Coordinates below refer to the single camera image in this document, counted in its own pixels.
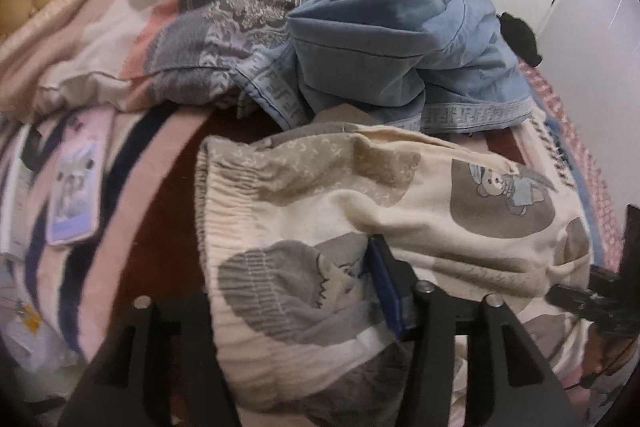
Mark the pile of black clothes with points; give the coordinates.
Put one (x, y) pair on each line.
(522, 39)

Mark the phone with pink case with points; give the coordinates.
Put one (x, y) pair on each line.
(75, 187)

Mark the striped polka dot bed blanket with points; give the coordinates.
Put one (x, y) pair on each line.
(145, 207)

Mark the light blue denim garment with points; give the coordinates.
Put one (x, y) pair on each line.
(380, 52)

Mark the crumpled plastic bag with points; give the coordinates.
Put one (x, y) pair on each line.
(30, 322)

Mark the cream pants with grey patches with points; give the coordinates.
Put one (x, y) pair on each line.
(400, 207)

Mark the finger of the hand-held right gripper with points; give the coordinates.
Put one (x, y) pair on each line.
(570, 297)

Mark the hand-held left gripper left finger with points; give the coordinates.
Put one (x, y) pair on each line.
(190, 349)

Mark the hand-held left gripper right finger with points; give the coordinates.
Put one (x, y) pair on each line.
(386, 294)

